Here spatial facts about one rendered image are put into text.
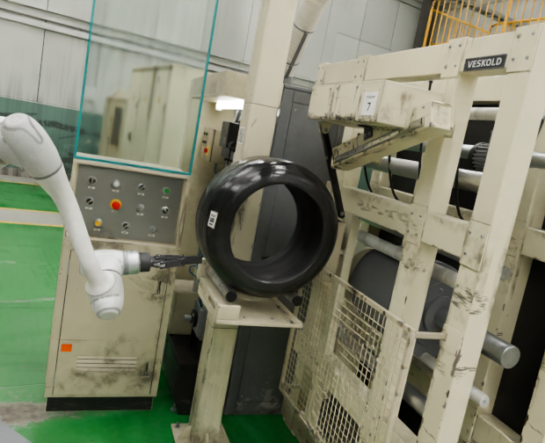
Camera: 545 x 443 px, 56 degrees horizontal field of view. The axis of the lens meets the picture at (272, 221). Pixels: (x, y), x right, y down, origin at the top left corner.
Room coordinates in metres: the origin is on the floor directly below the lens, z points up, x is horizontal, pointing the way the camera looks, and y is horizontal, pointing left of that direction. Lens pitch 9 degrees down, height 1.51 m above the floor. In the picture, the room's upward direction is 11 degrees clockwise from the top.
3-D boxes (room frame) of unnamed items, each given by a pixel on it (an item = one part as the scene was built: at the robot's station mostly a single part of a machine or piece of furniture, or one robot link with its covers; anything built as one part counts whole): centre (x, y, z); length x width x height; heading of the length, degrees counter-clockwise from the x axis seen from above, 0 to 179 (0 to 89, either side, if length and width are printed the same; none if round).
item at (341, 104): (2.11, -0.29, 1.71); 0.61 x 0.25 x 0.15; 21
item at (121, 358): (2.61, 0.76, 0.63); 0.56 x 0.41 x 1.27; 111
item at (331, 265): (2.47, -0.24, 1.05); 0.20 x 0.15 x 0.30; 21
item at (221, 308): (2.07, 0.17, 0.84); 0.36 x 0.09 x 0.06; 21
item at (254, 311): (2.12, 0.04, 0.80); 0.37 x 0.36 x 0.02; 111
